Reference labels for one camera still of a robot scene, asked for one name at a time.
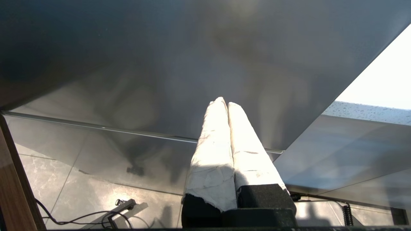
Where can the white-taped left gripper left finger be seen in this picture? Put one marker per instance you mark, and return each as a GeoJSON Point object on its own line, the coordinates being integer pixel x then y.
{"type": "Point", "coordinates": [212, 160]}

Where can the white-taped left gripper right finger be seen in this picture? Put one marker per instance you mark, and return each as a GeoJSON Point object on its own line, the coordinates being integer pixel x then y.
{"type": "Point", "coordinates": [250, 160]}

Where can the grey base cabinet front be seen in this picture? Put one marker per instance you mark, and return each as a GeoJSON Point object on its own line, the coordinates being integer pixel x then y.
{"type": "Point", "coordinates": [346, 150]}

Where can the grey steel refrigerator door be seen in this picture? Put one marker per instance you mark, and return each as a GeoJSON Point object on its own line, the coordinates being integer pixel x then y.
{"type": "Point", "coordinates": [160, 64]}

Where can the glossy grey lower door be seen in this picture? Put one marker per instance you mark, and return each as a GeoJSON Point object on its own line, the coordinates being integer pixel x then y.
{"type": "Point", "coordinates": [96, 154]}

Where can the white refrigerator side panel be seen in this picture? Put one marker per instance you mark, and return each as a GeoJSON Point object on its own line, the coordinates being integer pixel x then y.
{"type": "Point", "coordinates": [385, 77]}

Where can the brown wooden panel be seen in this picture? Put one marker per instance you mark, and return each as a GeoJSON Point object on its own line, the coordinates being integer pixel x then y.
{"type": "Point", "coordinates": [13, 192]}

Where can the small metal floor bracket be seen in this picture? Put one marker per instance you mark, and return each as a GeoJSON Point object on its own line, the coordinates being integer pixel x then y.
{"type": "Point", "coordinates": [123, 205]}

